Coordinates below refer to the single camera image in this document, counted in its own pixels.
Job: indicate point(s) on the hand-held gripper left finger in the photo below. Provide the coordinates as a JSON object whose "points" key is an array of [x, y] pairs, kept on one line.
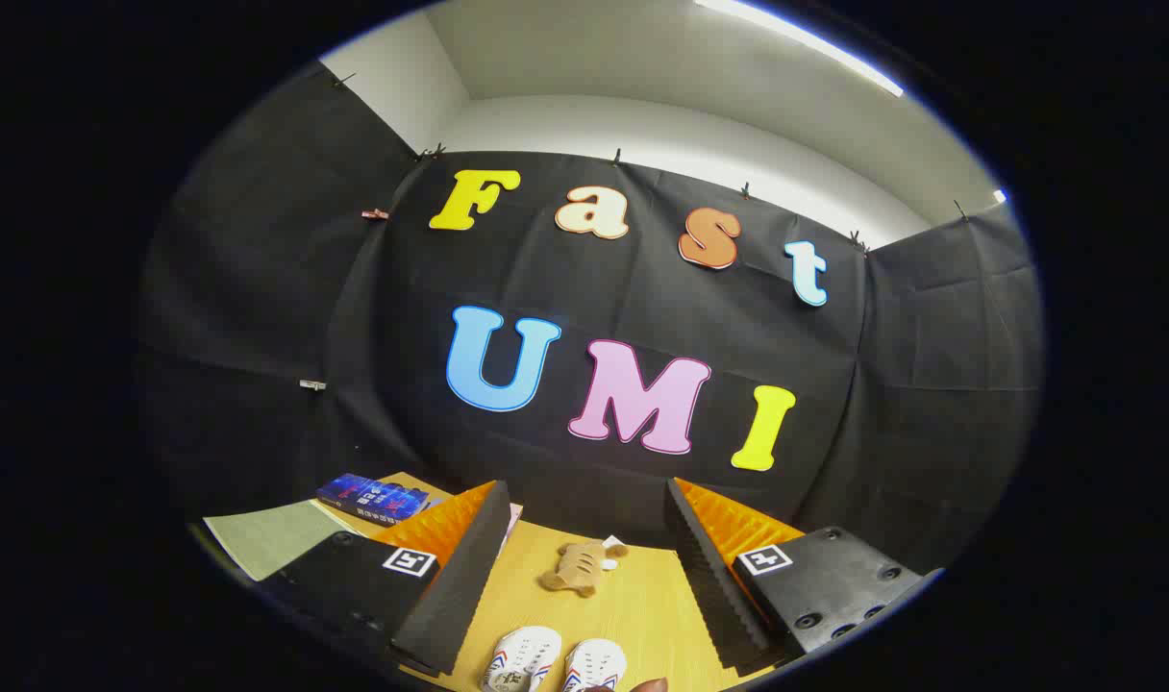
{"points": [[469, 577]]}

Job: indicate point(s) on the row of black clips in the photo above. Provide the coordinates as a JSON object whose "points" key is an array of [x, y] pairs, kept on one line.
{"points": [[433, 152]]}

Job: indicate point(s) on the white striped canvas shoe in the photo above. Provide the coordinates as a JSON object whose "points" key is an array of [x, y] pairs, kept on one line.
{"points": [[596, 663], [527, 654]]}

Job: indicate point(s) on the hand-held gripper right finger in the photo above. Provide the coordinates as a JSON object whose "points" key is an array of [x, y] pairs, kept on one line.
{"points": [[705, 577]]}

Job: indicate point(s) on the green fabric storage box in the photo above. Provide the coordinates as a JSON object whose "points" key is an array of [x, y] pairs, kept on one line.
{"points": [[267, 538]]}

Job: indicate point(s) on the blue glossy book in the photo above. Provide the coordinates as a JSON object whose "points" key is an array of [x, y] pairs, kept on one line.
{"points": [[373, 498]]}

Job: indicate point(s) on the brown plush toy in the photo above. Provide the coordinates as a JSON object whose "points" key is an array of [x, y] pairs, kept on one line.
{"points": [[575, 569]]}

